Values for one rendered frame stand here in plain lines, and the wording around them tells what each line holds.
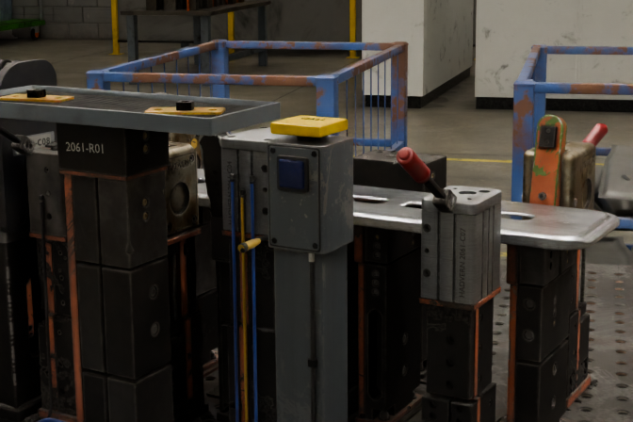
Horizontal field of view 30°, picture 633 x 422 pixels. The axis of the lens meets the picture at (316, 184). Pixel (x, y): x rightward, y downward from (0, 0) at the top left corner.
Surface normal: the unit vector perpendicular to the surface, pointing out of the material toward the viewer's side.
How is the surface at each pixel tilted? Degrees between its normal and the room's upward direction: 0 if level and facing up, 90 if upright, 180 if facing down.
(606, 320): 0
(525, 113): 90
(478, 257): 90
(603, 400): 0
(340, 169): 90
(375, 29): 90
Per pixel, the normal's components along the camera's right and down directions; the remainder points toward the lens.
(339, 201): 0.87, 0.09
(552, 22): -0.22, 0.20
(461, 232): -0.49, 0.18
